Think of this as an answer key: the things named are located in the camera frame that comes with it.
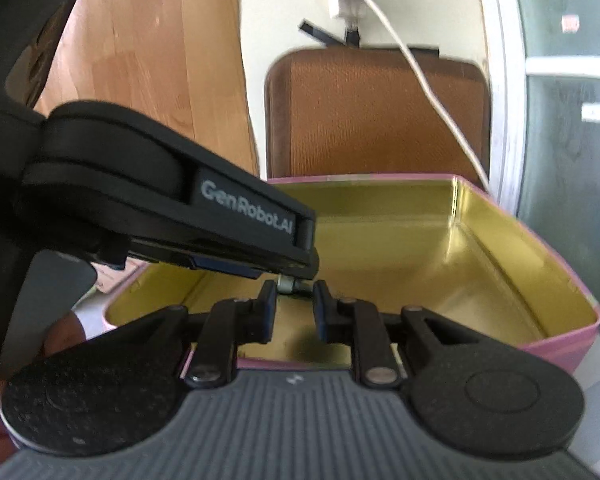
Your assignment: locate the pink tin box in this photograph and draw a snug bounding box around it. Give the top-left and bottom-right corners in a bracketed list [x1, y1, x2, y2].
[102, 174, 600, 373]

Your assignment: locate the white charging cable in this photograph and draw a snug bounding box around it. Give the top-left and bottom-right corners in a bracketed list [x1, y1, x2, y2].
[331, 0, 492, 194]

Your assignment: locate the frosted glass door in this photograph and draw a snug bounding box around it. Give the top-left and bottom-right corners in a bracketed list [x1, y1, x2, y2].
[482, 0, 600, 304]

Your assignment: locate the wooden pattern wall sheet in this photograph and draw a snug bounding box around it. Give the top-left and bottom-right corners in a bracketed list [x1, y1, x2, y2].
[36, 0, 260, 174]

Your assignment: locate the person's hand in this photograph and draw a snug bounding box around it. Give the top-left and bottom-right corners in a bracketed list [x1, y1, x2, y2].
[0, 311, 89, 476]

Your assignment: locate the brown chair backrest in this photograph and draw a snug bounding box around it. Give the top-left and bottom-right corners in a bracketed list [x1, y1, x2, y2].
[264, 47, 480, 184]

